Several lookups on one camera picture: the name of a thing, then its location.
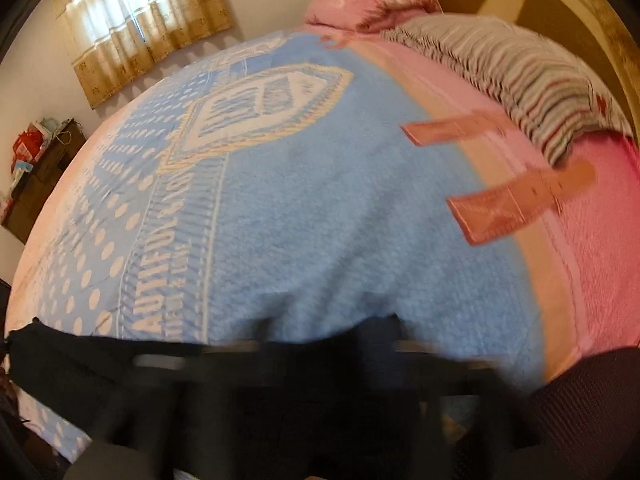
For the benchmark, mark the striped pillow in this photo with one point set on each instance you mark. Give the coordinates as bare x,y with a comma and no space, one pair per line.
530,85

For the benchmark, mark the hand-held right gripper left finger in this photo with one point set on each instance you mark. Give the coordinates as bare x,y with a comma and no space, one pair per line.
267,334

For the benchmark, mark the beige patterned curtain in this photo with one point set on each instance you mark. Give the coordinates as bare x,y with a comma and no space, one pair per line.
145,20

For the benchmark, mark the black pants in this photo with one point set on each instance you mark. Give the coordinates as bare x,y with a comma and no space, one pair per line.
75,362

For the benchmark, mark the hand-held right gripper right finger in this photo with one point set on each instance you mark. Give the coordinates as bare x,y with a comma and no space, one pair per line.
380,335

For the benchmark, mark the pink and blue printed blanket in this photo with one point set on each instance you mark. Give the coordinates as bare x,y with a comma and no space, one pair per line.
310,200

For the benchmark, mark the pink floral pillow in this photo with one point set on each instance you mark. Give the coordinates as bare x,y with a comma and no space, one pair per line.
372,5

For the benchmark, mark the red gift bag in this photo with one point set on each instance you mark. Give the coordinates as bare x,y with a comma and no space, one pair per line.
25,146

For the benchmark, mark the brown wooden desk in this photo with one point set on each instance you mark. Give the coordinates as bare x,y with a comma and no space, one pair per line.
42,180

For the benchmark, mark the magenta fleece blanket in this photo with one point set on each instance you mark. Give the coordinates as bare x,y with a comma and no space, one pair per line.
605,240

